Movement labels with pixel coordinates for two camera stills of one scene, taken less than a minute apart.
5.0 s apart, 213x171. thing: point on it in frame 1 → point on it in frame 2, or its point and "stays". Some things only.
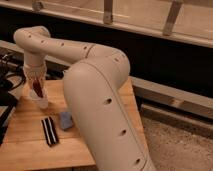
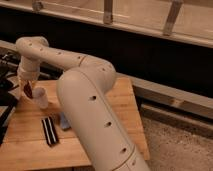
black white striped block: (49, 131) stays
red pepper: (37, 87) → (28, 90)
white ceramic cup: (43, 101) stays
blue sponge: (66, 120) stays
